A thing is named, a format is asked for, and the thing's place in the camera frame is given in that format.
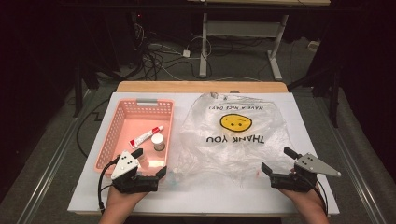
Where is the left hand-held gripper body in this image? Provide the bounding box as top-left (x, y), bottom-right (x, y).
top-left (110, 150), bottom-right (160, 194)

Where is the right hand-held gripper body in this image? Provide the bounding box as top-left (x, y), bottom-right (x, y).
top-left (270, 152), bottom-right (342, 193)

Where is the red and white tube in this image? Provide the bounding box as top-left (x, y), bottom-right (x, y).
top-left (129, 125), bottom-right (164, 149)

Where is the small jar with white lid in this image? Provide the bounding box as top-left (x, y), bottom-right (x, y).
top-left (150, 133), bottom-right (166, 152)

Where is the pink plastic basket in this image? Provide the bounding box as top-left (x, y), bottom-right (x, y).
top-left (93, 98), bottom-right (175, 177)

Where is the clear plastic bag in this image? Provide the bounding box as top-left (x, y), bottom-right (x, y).
top-left (174, 91), bottom-right (295, 189)

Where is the person's right hand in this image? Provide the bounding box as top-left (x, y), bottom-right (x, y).
top-left (278, 184), bottom-right (326, 216)

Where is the person's left hand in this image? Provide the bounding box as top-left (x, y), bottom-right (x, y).
top-left (104, 186), bottom-right (149, 210)

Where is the white board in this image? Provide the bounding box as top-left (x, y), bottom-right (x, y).
top-left (67, 91), bottom-right (340, 216)

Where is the black stand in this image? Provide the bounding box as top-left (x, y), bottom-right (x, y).
top-left (73, 60), bottom-right (120, 119)
top-left (288, 60), bottom-right (343, 129)

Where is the wooden table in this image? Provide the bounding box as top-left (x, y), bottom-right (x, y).
top-left (74, 80), bottom-right (332, 218)

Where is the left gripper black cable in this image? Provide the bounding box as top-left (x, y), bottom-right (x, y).
top-left (97, 155), bottom-right (121, 215)

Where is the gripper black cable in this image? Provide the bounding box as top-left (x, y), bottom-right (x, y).
top-left (97, 155), bottom-right (121, 215)
top-left (306, 177), bottom-right (330, 217)

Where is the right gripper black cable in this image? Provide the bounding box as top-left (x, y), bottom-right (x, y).
top-left (306, 177), bottom-right (330, 217)

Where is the metal floor rail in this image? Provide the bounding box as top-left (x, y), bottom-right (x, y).
top-left (312, 92), bottom-right (388, 224)
top-left (15, 89), bottom-right (92, 224)

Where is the black floor cable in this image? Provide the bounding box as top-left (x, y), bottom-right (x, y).
top-left (76, 98), bottom-right (110, 159)

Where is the tangle of floor cables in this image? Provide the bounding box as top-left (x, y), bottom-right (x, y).
top-left (134, 22), bottom-right (214, 82)

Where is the white desk frame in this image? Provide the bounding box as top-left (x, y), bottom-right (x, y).
top-left (186, 0), bottom-right (332, 81)

